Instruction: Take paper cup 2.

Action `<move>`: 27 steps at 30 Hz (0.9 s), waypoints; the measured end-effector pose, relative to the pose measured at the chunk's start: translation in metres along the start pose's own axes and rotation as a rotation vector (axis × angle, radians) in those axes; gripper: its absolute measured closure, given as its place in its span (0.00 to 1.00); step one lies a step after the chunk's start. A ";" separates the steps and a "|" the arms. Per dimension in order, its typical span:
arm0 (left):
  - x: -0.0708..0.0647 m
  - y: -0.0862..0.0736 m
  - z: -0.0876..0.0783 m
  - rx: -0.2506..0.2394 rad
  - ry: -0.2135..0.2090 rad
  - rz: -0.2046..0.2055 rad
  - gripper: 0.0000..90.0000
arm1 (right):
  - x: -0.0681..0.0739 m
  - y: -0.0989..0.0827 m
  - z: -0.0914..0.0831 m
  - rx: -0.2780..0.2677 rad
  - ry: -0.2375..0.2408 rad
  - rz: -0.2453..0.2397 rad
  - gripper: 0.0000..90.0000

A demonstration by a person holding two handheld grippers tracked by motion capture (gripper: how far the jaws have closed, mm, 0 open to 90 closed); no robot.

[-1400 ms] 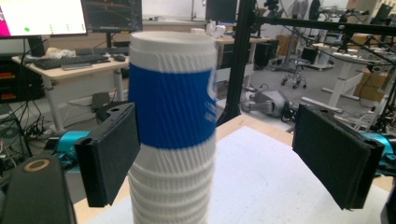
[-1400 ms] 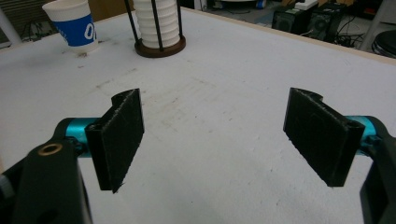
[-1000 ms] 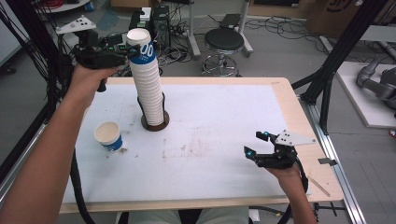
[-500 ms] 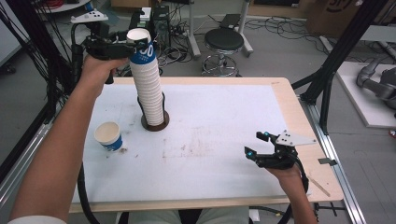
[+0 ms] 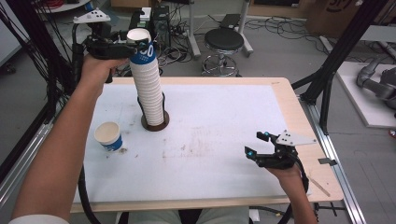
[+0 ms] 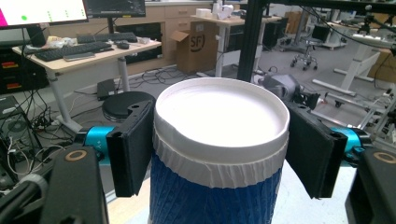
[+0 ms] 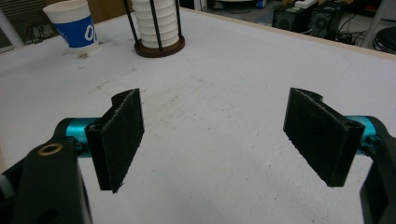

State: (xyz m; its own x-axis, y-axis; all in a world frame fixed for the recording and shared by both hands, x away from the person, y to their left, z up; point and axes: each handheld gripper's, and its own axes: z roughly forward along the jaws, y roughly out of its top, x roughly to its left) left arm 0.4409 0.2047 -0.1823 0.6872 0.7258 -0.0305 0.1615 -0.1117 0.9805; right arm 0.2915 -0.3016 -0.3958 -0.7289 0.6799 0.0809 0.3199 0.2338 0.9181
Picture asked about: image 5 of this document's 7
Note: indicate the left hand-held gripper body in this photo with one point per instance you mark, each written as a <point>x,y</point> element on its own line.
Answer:
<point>102,46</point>

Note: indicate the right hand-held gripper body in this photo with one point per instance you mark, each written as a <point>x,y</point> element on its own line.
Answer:
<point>278,157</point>

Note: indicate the blue banded paper cup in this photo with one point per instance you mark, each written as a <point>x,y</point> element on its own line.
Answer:
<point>109,137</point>
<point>144,57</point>

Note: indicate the stack of white paper cups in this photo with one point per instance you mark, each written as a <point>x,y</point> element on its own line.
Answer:
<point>149,93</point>

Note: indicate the dark round cup holder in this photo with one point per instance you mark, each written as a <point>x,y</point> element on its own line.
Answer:
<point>155,127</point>

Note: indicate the person's right hand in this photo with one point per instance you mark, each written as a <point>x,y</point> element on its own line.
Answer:
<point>285,174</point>

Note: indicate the person's left hand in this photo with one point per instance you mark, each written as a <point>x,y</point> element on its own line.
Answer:
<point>96,73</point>

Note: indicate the black computer tower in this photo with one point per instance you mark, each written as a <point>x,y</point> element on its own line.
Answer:
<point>161,26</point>

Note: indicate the small white box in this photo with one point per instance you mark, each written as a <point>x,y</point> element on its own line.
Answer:
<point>145,14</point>

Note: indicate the white table mat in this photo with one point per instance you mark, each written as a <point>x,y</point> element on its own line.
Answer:
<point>211,155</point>

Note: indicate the blue tape roll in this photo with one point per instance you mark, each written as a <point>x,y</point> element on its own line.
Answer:
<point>89,5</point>

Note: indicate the black tape strip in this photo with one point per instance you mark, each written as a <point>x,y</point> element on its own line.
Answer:
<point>327,161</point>

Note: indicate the thin wooden stick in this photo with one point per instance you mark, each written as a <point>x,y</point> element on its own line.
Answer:
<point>320,186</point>

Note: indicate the white stand leg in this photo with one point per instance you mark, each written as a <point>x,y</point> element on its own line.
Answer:
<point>244,28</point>
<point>193,34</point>

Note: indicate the black round stool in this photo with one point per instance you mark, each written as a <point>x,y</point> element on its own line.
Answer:
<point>224,39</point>

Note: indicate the white floor board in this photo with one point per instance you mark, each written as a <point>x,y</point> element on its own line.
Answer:
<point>358,93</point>

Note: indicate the person's legs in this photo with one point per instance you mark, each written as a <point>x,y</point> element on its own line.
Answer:
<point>155,217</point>

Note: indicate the cardboard box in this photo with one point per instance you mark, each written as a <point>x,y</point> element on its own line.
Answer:
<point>339,15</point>

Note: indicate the white sleeve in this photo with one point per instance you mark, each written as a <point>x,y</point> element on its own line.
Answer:
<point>40,219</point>

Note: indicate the aluminium rail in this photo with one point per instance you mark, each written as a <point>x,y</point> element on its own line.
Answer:
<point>339,174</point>
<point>15,174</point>

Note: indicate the black metal frame post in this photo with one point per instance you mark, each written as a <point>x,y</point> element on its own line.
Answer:
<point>34,37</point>
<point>339,53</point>

